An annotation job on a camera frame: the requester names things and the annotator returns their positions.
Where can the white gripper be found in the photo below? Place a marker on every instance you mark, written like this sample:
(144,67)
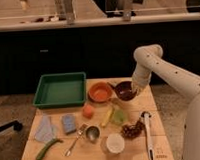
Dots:
(139,82)

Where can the dark brown bowl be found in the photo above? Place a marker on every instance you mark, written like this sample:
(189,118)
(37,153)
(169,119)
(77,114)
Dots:
(124,91)

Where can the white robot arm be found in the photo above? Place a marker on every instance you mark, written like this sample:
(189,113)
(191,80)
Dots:
(149,60)

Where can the green plastic cup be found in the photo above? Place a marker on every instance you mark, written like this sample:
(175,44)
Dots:
(118,117)

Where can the orange bowl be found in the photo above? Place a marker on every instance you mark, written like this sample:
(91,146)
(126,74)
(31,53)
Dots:
(100,92)

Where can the bunch of dark grapes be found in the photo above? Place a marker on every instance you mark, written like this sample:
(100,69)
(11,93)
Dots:
(132,131)

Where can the orange fruit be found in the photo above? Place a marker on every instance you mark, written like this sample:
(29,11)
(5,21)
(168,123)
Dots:
(88,111)

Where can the white cup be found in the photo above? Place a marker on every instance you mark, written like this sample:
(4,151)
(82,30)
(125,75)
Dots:
(113,143)

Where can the metal measuring cup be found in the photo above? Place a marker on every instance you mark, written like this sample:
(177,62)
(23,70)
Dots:
(92,133)

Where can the blue sponge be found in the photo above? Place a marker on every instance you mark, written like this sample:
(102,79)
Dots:
(68,122)

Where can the green plastic tray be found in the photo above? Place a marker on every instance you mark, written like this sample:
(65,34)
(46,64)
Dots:
(60,90)

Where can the metal spoon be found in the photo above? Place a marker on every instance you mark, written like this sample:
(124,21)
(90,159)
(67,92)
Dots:
(70,149)

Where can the light blue cloth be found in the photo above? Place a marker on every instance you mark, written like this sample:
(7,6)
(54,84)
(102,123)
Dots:
(46,131)

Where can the green cucumber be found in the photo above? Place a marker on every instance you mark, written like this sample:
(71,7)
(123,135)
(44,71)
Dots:
(44,150)

